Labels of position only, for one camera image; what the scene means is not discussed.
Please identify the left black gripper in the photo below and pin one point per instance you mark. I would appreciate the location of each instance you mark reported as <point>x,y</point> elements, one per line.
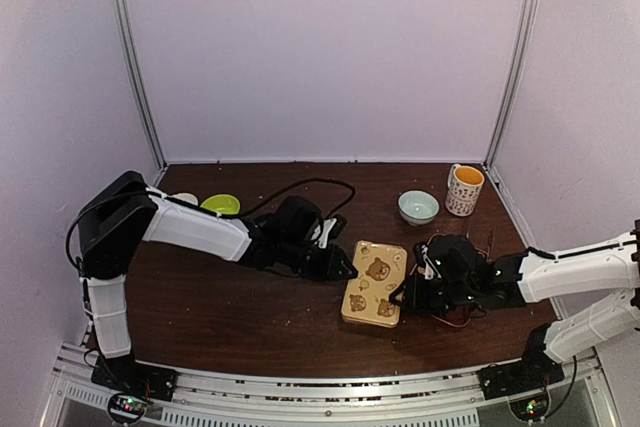
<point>331,267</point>

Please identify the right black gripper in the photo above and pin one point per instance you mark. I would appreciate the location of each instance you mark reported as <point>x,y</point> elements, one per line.
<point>414,300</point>

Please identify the tan tin box with paper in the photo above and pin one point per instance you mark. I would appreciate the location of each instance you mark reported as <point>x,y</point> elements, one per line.
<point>362,322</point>

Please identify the tan bear tin lid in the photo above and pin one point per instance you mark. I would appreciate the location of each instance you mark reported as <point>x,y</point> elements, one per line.
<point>381,268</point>

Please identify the metal tongs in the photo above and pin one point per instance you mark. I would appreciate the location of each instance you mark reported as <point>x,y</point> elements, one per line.
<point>487,249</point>

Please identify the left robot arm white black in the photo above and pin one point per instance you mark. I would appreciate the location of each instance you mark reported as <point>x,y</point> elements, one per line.
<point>283,229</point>

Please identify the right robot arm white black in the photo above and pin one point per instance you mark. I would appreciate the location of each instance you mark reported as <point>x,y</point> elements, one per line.
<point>534,275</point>

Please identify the red rectangular tray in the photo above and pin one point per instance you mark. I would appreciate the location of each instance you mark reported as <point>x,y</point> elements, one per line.
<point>450,317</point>

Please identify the pale green ceramic bowl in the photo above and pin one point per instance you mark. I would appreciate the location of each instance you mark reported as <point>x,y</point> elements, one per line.
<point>418,208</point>

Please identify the lime green plastic bowl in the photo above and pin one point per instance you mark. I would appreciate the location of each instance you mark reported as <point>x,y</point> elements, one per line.
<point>226,204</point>

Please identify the patterned mug yellow inside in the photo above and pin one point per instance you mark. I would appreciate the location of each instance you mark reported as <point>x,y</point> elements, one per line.
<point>464,185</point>

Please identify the small white bowl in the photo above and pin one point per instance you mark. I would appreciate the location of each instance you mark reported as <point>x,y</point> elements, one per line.
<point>186,197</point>

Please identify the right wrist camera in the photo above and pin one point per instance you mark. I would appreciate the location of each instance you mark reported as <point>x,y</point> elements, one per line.
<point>424,264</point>

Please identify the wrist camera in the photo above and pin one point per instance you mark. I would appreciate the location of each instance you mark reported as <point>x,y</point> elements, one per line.
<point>424,264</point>
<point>328,230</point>

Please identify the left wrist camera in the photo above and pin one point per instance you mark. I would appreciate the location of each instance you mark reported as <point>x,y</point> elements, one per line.
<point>328,230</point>

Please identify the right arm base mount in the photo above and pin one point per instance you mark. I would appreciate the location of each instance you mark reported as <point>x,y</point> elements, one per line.
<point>518,377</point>

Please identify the front aluminium rail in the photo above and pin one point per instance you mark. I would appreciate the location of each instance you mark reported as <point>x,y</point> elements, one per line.
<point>445,398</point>

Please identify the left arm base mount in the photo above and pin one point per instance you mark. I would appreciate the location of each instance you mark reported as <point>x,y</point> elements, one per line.
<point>127,375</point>

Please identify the right aluminium frame post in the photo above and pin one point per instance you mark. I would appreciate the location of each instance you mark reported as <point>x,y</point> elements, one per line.
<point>523,35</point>

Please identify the aluminium frame post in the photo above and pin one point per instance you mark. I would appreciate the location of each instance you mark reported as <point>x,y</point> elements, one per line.
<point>137,82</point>
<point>523,35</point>

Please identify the left aluminium frame post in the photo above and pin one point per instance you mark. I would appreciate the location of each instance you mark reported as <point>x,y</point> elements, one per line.
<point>137,82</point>

